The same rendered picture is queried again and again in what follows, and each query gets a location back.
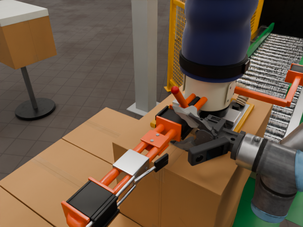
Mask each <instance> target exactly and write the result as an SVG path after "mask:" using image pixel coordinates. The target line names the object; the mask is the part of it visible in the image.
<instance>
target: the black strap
mask: <svg viewBox="0 0 303 227"><path fill-rule="evenodd" d="M179 64H180V66H181V67H182V68H183V69H184V70H185V71H187V72H189V73H191V74H193V75H196V76H200V77H206V78H214V79H222V78H231V77H235V76H238V75H240V74H245V72H246V71H247V70H248V68H249V65H250V59H248V55H247V54H246V55H245V58H244V59H243V60H242V61H240V62H239V63H237V64H232V65H225V66H214V65H204V64H198V63H196V62H192V61H190V60H187V59H186V58H185V57H184V56H183V54H182V49H181V50H180V53H179Z"/></svg>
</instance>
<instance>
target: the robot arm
mask: <svg viewBox="0 0 303 227"><path fill-rule="evenodd" d="M172 108H173V110H174V113H175V114H178V115H179V116H180V117H181V118H182V119H184V120H185V121H186V122H187V123H188V125H189V126H190V127H191V128H196V127H197V128H198V129H199V130H196V131H195V134H196V135H197V136H196V139H195V140H194V137H193V136H191V137H188V138H187V139H185V140H184V141H180V142H178V141H170V143H171V144H173V145H175V146H176V147H178V148H180V149H182V150H185V151H187V152H188V162H189V163H190V165H191V166H194V165H197V164H200V163H203V162H206V161H208V160H211V159H214V158H216V157H219V156H222V155H224V154H227V153H228V151H230V152H231V154H230V158H231V159H233V160H235V163H236V165H238V166H240V167H243V168H245V169H248V170H250V171H253V172H255V173H256V181H255V191H254V196H253V198H252V199H251V209H252V211H253V212H254V214H255V215H256V216H257V217H259V218H260V219H261V220H263V221H266V222H269V223H280V222H282V221H283V220H284V218H285V217H286V216H287V215H288V210H289V209H290V207H291V204H292V202H293V200H294V198H295V196H296V194H297V191H299V192H303V122H302V123H301V124H300V125H299V126H297V127H296V128H295V129H294V130H293V131H292V132H291V133H290V134H288V135H287V136H286V137H285V138H284V139H282V140H281V141H280V142H279V143H276V142H273V141H270V140H267V139H264V138H262V137H259V136H256V135H253V134H250V133H247V134H246V132H244V131H241V132H240V133H238V132H235V131H232V130H229V129H228V128H226V127H228V126H227V125H226V120H225V119H222V118H219V117H216V116H213V115H210V114H209V115H208V116H207V118H204V119H202V118H200V117H199V116H198V115H197V108H196V107H195V106H193V105H191V106H189V107H187V108H182V107H179V106H176V105H173V106H172Z"/></svg>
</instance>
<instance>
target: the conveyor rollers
mask: <svg viewBox="0 0 303 227"><path fill-rule="evenodd" d="M302 56H303V38H299V37H293V36H286V35H280V34H274V33H270V34H269V35H268V36H267V37H266V38H265V39H264V41H263V42H262V43H261V44H260V45H259V46H258V47H257V48H256V49H255V51H254V52H253V53H252V54H251V55H250V56H249V58H248V59H250V65H249V68H248V70H247V71H246V72H245V74H243V76H242V77H241V78H239V79H237V82H240V83H242V84H243V85H245V86H247V88H249V90H252V91H256V92H260V93H263V94H266V95H271V96H274V97H278V98H281V99H285V95H286V92H287V90H288V87H289V85H290V83H288V82H285V78H286V75H287V72H288V70H290V67H291V64H292V63H293V64H299V62H300V60H301V58H302ZM301 88H302V86H300V85H299V86H298V88H297V90H296V93H295V95H294V97H293V100H292V102H291V105H290V106H289V107H287V106H285V107H281V106H277V105H273V108H272V111H271V115H270V118H269V121H268V124H267V127H266V131H265V134H264V137H263V138H264V139H267V140H270V141H273V142H276V143H279V142H280V141H281V140H282V138H283V136H284V135H285V130H286V128H288V123H289V121H290V120H291V119H290V117H291V115H292V114H293V109H294V108H295V104H296V102H297V99H298V96H299V93H300V91H301Z"/></svg>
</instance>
